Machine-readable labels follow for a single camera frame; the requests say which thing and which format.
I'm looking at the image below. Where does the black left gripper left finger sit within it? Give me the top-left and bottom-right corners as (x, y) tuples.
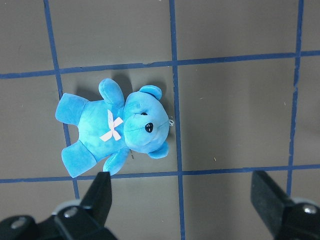
(80, 172), (112, 227)

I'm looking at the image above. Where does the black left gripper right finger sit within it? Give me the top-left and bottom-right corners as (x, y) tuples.
(250, 170), (294, 235)

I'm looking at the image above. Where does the blue teddy bear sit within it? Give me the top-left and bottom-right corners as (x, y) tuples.
(55, 78), (171, 178)

